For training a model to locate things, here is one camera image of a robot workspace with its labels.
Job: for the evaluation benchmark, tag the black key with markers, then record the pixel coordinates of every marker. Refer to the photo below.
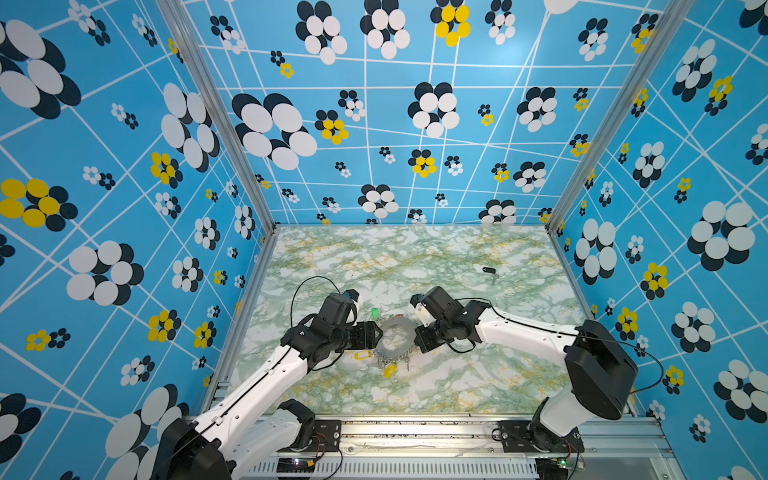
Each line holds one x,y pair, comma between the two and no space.
492,272

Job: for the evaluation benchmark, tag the corner aluminium post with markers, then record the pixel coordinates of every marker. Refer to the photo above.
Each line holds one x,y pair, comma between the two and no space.
670,21
181,30

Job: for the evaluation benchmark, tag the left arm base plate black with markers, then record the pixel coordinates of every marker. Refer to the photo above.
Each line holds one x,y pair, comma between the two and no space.
323,436

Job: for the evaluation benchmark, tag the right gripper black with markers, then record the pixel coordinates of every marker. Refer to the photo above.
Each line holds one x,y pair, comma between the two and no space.
422,341

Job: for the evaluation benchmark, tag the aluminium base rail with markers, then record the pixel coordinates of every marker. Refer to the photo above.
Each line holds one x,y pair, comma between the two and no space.
459,446

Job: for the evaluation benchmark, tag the right corner aluminium post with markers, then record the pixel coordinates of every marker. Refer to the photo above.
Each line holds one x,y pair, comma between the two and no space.
670,21

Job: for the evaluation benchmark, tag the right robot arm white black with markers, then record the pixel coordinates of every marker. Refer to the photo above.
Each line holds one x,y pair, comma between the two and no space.
601,373

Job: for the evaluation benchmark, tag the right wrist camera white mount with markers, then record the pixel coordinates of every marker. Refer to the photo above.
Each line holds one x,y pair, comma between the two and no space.
435,305

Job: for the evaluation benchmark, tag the left corner aluminium post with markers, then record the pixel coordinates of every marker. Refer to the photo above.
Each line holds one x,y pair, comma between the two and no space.
181,30

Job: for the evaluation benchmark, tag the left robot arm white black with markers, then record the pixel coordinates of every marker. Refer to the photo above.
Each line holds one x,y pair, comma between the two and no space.
232,437

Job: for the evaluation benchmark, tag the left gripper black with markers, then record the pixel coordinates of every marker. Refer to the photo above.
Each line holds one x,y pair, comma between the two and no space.
367,335

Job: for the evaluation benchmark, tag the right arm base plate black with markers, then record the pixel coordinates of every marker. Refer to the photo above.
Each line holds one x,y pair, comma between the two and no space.
519,436

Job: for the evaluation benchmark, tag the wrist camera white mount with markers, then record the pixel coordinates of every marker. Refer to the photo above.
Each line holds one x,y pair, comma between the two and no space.
435,305
351,298

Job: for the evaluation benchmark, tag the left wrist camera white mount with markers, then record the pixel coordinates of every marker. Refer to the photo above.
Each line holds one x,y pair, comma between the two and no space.
351,298

